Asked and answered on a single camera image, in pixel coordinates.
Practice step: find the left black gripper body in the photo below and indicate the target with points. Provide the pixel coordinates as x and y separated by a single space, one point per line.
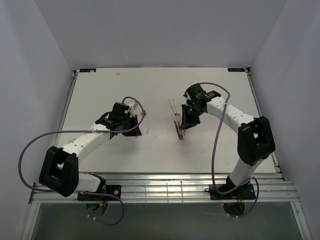
126 123

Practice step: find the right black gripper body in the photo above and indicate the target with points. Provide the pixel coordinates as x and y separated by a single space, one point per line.
193 115

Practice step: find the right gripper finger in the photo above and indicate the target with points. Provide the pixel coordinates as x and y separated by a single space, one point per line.
184 109
188 125

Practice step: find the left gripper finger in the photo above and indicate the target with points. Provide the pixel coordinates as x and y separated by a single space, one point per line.
131 132
134 123

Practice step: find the orange gel pen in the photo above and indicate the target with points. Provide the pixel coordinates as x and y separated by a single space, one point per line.
180 131

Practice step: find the blue capped white marker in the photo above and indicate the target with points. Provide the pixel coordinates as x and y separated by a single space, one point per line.
173 110

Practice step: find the clear pen cap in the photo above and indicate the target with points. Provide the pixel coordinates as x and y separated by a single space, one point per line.
147 131

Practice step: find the purple gel pen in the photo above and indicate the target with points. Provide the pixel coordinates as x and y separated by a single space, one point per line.
177 130

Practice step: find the orange capped white marker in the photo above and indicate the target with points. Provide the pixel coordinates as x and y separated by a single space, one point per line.
175 108

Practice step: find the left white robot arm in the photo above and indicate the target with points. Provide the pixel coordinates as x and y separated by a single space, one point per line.
60 170

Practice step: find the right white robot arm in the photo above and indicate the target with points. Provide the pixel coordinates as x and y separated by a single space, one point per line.
255 141

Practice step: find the right blue corner label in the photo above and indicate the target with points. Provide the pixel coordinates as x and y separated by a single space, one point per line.
234 69

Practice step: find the blue corner label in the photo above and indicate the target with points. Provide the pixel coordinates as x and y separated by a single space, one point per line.
234 69
87 70

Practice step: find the left blue corner label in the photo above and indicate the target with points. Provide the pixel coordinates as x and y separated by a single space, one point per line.
87 70

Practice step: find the aluminium rail frame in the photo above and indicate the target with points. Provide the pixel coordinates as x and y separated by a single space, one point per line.
156 173

